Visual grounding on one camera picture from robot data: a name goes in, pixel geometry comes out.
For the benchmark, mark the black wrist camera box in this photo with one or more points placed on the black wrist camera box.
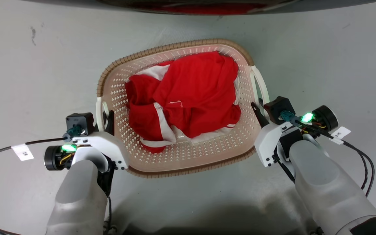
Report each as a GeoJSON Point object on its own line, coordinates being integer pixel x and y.
{"type": "Point", "coordinates": [277, 107]}
{"type": "Point", "coordinates": [78, 122]}

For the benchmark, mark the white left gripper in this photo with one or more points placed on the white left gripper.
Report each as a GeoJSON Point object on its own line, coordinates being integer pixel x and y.
{"type": "Point", "coordinates": [109, 143]}

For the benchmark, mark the beige perforated plastic laundry basket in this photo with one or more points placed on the beige perforated plastic laundry basket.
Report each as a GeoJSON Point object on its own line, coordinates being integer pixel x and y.
{"type": "Point", "coordinates": [188, 160]}

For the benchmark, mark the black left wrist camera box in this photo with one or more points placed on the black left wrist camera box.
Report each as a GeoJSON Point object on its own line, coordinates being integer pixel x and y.
{"type": "Point", "coordinates": [78, 122]}

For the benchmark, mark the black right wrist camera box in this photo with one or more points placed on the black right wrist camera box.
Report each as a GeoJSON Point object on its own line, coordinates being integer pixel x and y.
{"type": "Point", "coordinates": [277, 107]}

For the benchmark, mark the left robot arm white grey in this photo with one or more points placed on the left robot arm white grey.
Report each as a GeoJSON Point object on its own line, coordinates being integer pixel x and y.
{"type": "Point", "coordinates": [77, 195]}

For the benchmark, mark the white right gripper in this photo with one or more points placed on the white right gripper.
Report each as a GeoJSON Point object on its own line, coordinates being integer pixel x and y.
{"type": "Point", "coordinates": [268, 140]}

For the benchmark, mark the red garment with white trim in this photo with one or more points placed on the red garment with white trim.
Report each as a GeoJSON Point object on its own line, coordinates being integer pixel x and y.
{"type": "Point", "coordinates": [194, 88]}

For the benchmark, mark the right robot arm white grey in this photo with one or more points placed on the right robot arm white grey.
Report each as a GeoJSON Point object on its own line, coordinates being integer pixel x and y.
{"type": "Point", "coordinates": [325, 186]}

